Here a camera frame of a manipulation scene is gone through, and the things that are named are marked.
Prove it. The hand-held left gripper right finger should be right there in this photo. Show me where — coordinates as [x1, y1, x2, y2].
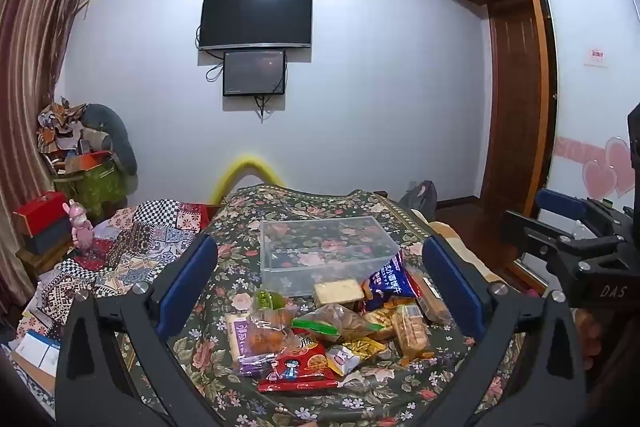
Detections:
[421, 236, 587, 427]

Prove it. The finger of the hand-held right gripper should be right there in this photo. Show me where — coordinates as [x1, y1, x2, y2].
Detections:
[536, 188, 632, 239]
[504, 209, 627, 269]

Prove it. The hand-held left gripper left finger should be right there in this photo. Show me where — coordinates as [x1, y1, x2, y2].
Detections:
[54, 233, 221, 427]

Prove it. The brown snack packet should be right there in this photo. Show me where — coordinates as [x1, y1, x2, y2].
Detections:
[407, 269, 451, 325]

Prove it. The orange brittle snack packet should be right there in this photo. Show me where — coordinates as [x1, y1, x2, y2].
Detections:
[392, 304, 433, 360]

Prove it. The blue snack bag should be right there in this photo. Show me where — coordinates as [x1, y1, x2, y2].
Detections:
[361, 249, 418, 313]

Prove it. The purple white snack packet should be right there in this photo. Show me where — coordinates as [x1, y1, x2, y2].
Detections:
[224, 311, 281, 375]

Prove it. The green snack packet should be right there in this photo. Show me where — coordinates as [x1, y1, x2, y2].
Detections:
[251, 288, 286, 314]

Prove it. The biscuit packet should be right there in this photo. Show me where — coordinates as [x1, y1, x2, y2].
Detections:
[362, 307, 401, 340]

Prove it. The clear packet of orange snacks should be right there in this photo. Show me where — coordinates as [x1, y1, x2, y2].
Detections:
[248, 307, 301, 358]

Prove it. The yellow sticks snack packet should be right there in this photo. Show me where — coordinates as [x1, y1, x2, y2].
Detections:
[345, 337, 388, 360]

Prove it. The green label bread bag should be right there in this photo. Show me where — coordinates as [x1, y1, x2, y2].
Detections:
[292, 302, 381, 344]

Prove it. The clear plastic storage box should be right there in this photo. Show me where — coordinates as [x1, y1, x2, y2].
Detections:
[259, 216, 402, 297]

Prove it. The pale cake packet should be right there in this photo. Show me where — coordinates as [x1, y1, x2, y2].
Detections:
[313, 278, 366, 308]

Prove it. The small white pink packet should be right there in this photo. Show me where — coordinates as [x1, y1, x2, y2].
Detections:
[325, 343, 362, 377]

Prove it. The red snack bag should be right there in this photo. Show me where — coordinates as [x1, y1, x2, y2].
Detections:
[257, 329, 341, 394]

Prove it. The person's right hand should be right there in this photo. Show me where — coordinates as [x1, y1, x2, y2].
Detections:
[572, 307, 603, 373]

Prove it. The tan plush cushion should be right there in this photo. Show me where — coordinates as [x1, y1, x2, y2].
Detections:
[430, 222, 503, 290]

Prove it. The small pink heart sticker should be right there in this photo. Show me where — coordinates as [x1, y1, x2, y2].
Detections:
[582, 159, 618, 200]

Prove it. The patchwork quilt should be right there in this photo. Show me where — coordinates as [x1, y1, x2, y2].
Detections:
[10, 199, 211, 358]

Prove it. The large pink heart sticker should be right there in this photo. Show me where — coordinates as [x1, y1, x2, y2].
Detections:
[605, 138, 637, 198]

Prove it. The floral blanket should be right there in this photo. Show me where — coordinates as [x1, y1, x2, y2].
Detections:
[120, 184, 526, 427]

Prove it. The grey backpack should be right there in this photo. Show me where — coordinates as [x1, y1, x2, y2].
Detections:
[398, 180, 438, 220]

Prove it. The white sliding door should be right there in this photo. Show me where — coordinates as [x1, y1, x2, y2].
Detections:
[530, 0, 640, 220]

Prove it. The wooden door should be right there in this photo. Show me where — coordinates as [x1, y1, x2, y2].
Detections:
[482, 2, 557, 204]

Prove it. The pink bunny toy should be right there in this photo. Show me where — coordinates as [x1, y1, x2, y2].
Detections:
[62, 198, 96, 253]

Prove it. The yellow foam tube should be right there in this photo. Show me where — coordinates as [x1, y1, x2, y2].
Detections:
[210, 153, 283, 208]

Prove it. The dark grey box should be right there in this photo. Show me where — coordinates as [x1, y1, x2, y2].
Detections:
[25, 217, 73, 255]

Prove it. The orange shoe box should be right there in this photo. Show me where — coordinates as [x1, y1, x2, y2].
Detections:
[65, 150, 113, 174]

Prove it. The white blue paper box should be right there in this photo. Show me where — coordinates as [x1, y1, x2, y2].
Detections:
[17, 329, 62, 365]

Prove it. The grey plush pillow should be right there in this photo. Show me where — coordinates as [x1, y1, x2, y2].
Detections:
[82, 103, 138, 175]

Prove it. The red box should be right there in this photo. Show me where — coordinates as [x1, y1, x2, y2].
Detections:
[12, 191, 71, 238]

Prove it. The pile of patterned cloth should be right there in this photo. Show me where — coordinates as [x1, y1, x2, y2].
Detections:
[37, 97, 88, 154]

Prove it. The small black monitor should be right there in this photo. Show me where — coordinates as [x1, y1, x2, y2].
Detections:
[222, 50, 287, 98]

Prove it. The striped brown curtain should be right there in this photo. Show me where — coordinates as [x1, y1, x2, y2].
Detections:
[0, 0, 96, 288]

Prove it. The black wall television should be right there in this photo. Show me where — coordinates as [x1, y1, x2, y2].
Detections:
[198, 0, 314, 52]

